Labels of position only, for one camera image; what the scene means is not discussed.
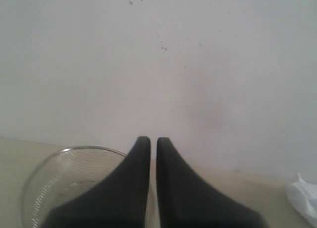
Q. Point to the round metal mesh basket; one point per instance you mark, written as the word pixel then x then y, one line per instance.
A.
pixel 65 175

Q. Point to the white t-shirt red lettering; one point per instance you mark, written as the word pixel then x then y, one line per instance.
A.
pixel 302 196

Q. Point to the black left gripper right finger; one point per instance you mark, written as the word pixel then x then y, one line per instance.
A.
pixel 185 200

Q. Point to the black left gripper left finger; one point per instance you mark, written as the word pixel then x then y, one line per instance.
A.
pixel 118 201

